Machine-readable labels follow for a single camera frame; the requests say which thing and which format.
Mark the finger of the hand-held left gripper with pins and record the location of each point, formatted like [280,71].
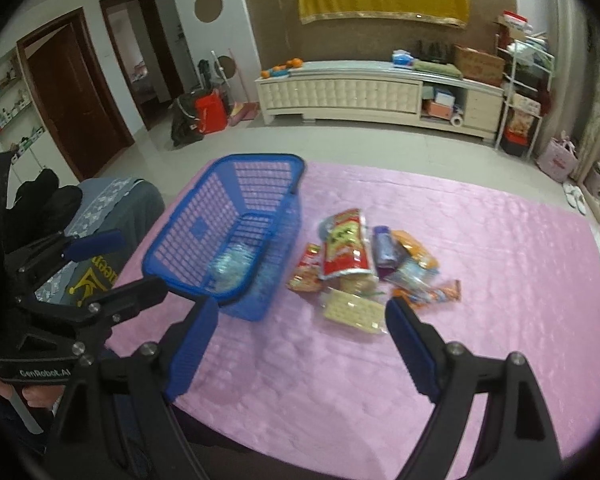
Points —
[97,243]
[135,292]

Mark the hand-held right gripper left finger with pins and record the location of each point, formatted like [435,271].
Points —
[195,350]

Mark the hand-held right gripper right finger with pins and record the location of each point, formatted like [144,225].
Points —
[410,350]

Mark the orange snack stick packet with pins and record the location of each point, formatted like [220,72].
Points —
[442,292]

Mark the clear cracker packet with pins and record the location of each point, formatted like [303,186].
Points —
[350,310]

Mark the clear blue snack packet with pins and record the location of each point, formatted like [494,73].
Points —
[415,277]

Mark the purple snack packet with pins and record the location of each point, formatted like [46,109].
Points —
[386,275]

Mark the blue plastic basket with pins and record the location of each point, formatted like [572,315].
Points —
[199,227]

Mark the clear plastic snack packet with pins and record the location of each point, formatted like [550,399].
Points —
[230,262]

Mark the large red yellow snack bag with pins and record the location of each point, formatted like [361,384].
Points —
[345,245]

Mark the small red snack packet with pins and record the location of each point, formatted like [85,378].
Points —
[307,267]

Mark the person's left hand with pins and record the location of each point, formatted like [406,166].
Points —
[37,399]

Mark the grey cushion with yellow print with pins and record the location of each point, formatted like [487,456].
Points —
[130,200]

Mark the black jacket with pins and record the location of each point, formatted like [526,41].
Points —
[45,200]

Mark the pink tablecloth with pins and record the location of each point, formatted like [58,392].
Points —
[480,260]

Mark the brown wooden door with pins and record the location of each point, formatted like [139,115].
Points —
[80,110]

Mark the black bag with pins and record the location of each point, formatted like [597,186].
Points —
[185,122]

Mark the pink dustpan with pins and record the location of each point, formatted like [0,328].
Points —
[242,112]

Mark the white metal stand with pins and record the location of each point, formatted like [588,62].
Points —
[219,67]

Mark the white slipper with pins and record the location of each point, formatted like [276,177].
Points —
[580,202]
[570,195]

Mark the black bin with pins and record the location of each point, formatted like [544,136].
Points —
[516,145]

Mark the toilet paper roll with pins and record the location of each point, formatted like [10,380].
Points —
[457,120]

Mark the pink bag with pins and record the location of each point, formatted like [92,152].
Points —
[557,160]

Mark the pink box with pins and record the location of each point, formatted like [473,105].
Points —
[436,110]

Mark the blue box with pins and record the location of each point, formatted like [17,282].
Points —
[444,96]

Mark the cream tv cabinet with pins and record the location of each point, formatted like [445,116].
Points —
[340,92]

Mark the green folded cloth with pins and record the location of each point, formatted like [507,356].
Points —
[437,69]

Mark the blue tissue pack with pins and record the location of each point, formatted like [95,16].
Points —
[402,59]

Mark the cardboard box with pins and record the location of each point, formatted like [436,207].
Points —
[480,65]

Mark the row of dark bottles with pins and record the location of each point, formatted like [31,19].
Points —
[434,51]

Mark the white metal rack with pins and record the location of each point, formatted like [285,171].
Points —
[512,60]

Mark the wall shelf with bottles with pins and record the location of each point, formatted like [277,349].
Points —
[10,105]

